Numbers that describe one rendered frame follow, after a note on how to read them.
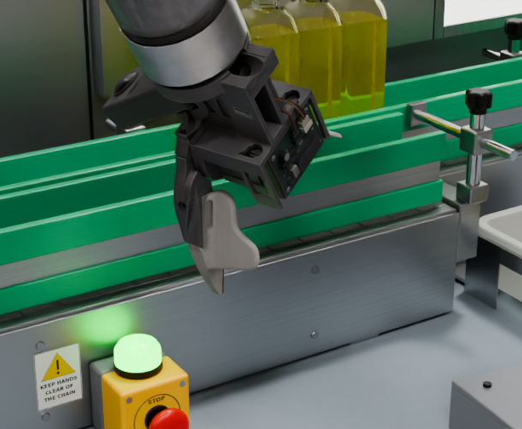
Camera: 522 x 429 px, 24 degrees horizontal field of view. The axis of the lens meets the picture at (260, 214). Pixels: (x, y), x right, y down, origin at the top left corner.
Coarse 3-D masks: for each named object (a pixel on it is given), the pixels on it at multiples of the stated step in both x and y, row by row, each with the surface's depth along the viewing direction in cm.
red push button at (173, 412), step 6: (174, 408) 111; (162, 414) 110; (168, 414) 110; (174, 414) 110; (180, 414) 111; (156, 420) 110; (162, 420) 110; (168, 420) 110; (174, 420) 110; (180, 420) 111; (186, 420) 111; (150, 426) 110; (156, 426) 110; (162, 426) 110; (168, 426) 110; (174, 426) 111; (180, 426) 111; (186, 426) 112
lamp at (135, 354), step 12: (132, 336) 114; (144, 336) 114; (120, 348) 112; (132, 348) 112; (144, 348) 112; (156, 348) 113; (120, 360) 112; (132, 360) 112; (144, 360) 112; (156, 360) 113; (120, 372) 113; (132, 372) 112; (144, 372) 112; (156, 372) 113
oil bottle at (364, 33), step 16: (336, 0) 136; (352, 0) 135; (368, 0) 135; (352, 16) 134; (368, 16) 135; (384, 16) 136; (352, 32) 135; (368, 32) 136; (384, 32) 137; (352, 48) 136; (368, 48) 137; (384, 48) 138; (352, 64) 136; (368, 64) 137; (384, 64) 139; (352, 80) 137; (368, 80) 138; (384, 80) 140; (352, 96) 138; (368, 96) 139; (352, 112) 139
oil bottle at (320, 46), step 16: (304, 0) 133; (320, 0) 133; (304, 16) 132; (320, 16) 132; (336, 16) 133; (304, 32) 132; (320, 32) 133; (336, 32) 134; (304, 48) 133; (320, 48) 134; (336, 48) 135; (304, 64) 133; (320, 64) 134; (336, 64) 135; (304, 80) 134; (320, 80) 135; (336, 80) 136; (320, 96) 136; (336, 96) 137; (336, 112) 138
